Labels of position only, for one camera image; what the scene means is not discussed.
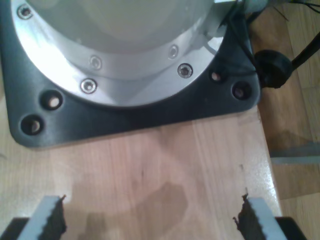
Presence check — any grey metal strip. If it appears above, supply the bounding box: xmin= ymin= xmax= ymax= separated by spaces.
xmin=270 ymin=141 xmax=320 ymax=166

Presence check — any black cable round plug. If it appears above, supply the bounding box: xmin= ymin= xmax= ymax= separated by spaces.
xmin=254 ymin=31 xmax=320 ymax=90

